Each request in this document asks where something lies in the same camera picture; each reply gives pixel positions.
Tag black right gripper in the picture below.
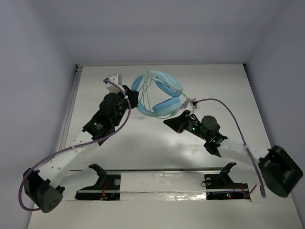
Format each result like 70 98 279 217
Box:
164 109 209 141

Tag light blue headphones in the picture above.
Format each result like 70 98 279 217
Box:
131 70 183 119

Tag green headphone cable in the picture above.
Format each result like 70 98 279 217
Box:
139 70 191 120

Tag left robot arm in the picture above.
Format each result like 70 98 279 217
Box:
18 85 139 213

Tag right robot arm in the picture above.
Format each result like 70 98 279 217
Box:
163 110 304 198

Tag white front panel board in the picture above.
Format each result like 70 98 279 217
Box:
25 169 305 229

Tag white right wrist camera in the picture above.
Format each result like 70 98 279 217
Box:
183 98 199 115

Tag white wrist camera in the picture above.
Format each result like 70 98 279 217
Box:
183 98 199 115
104 74 125 94

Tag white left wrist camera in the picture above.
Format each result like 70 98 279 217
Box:
104 74 125 94

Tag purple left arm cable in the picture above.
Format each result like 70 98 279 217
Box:
18 80 132 212

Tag aluminium rail strip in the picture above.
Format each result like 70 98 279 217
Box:
70 166 263 173

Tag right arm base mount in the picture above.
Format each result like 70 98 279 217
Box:
201 162 251 200

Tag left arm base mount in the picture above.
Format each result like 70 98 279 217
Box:
75 164 121 201

